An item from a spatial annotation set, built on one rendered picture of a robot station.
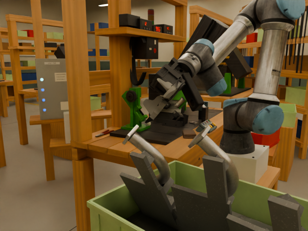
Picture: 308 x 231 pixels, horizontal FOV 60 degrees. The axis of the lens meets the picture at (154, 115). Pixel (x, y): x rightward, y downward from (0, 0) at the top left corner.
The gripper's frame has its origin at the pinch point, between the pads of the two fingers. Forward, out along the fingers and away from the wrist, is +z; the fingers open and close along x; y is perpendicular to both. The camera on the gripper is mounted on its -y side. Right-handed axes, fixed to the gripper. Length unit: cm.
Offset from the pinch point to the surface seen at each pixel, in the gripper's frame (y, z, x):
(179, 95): 0, -80, -80
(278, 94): -117, -324, -211
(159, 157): -8.1, 10.2, 1.1
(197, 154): -29, -40, -63
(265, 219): -47.3, -3.6, -12.1
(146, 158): -5.8, 13.7, 3.1
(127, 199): -10.1, 15.3, -25.5
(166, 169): -11.4, 10.5, -1.0
